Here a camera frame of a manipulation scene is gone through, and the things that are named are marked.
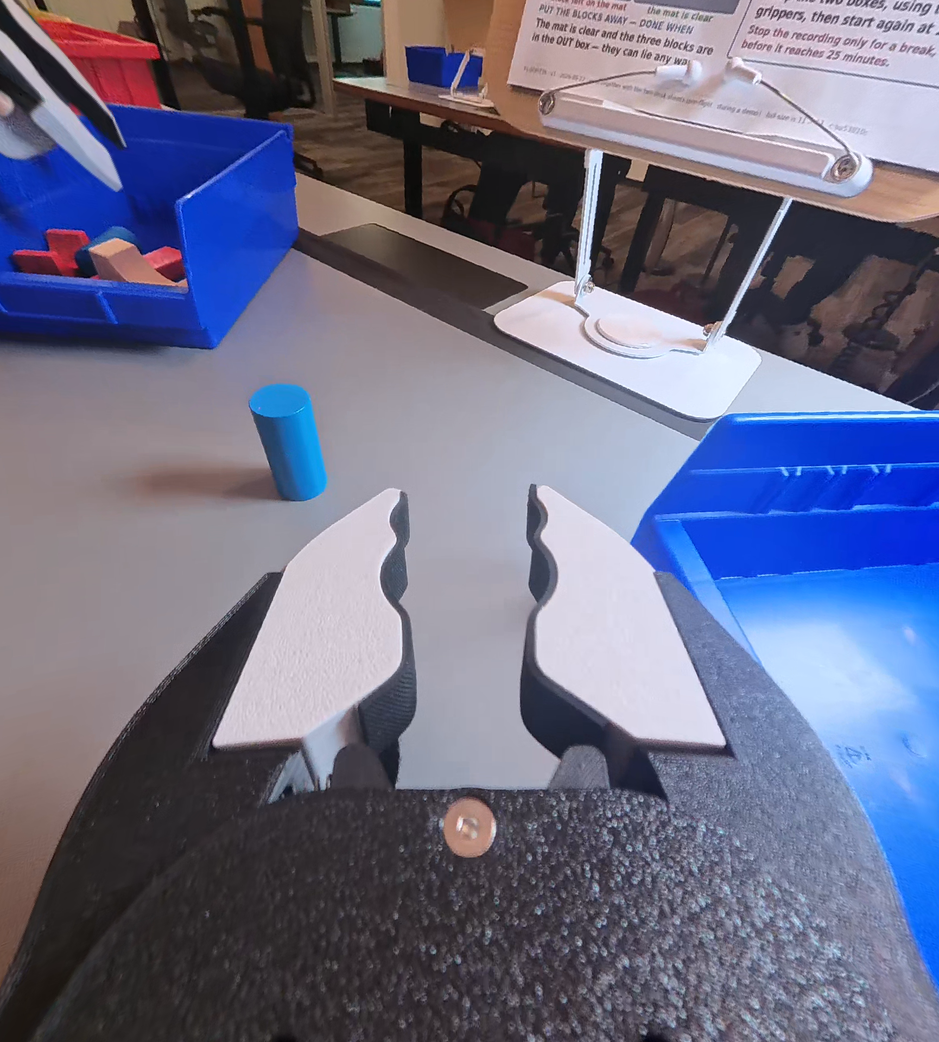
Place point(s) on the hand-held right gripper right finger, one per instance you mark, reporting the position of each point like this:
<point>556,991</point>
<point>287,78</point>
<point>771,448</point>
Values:
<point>624,651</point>

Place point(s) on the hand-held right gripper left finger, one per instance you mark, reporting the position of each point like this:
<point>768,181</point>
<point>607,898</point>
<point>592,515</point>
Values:
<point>315,643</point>

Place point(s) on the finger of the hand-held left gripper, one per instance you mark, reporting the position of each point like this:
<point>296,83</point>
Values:
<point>18,134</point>
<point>79,146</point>

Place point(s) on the blue wooden cylinder block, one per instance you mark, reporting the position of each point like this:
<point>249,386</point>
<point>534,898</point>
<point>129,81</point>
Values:
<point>290,448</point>
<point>107,242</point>

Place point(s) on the red wooden arch block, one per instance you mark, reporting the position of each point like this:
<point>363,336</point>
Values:
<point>54,252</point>

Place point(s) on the natural wooden arch block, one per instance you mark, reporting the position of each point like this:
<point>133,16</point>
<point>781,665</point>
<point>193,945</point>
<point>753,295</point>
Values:
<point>123,260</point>

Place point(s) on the red rectangular wooden block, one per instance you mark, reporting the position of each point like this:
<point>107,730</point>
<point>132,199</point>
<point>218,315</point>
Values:
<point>164,262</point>

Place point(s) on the blue plastic bin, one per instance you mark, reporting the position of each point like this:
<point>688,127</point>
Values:
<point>844,651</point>
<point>429,65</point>
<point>225,220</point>

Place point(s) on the red plastic bin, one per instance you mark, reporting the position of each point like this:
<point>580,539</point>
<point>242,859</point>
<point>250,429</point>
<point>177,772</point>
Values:
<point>111,65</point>

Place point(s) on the yellow plastic bin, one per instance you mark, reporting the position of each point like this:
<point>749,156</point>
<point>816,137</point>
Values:
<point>50,16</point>

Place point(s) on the black office chair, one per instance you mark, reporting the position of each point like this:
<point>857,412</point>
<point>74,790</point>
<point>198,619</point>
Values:
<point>282,49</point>

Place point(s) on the white document stand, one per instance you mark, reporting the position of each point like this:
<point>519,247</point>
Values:
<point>681,366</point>
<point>469,98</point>

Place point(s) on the wooden background desk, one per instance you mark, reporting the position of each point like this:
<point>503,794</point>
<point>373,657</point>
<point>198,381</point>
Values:
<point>404,98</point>

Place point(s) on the red and black backpack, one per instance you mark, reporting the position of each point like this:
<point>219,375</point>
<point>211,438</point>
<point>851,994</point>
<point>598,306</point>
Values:
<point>490,228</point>

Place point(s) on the instruction sheet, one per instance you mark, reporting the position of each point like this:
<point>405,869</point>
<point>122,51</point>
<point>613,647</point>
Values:
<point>762,49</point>

